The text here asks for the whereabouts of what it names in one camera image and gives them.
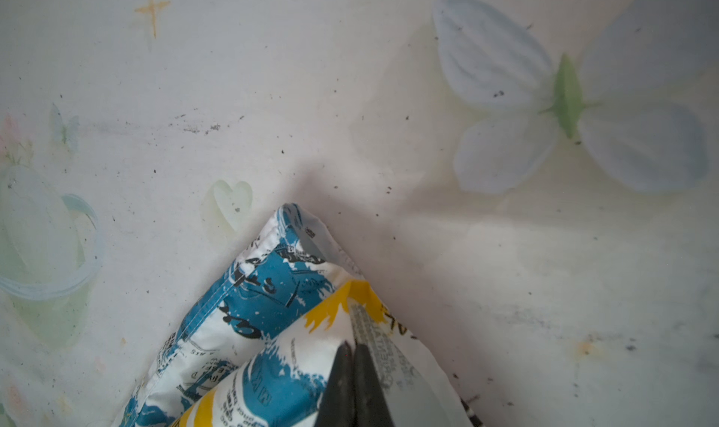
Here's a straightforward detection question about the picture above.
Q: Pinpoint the white teal yellow printed garment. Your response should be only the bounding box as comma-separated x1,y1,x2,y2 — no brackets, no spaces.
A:
115,204,479,426

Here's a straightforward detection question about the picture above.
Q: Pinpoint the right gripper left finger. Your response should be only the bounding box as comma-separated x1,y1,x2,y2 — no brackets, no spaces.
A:
315,342,356,427

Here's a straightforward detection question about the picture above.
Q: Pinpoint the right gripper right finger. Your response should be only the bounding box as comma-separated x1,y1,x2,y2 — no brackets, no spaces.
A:
352,344,395,427

